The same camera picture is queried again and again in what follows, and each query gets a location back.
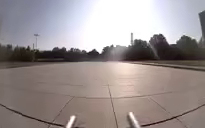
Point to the tall light mast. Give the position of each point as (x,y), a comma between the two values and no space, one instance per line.
(36,40)

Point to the row of trees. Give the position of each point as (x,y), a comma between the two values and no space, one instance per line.
(100,53)

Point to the grey paved plaza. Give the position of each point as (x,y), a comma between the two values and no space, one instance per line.
(100,83)

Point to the raised kerb strip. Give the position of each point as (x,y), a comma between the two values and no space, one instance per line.
(180,65)

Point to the tall chimney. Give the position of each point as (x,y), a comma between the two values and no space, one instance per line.
(131,39)

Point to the robot's own part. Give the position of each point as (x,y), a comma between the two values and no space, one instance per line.
(71,121)
(133,120)

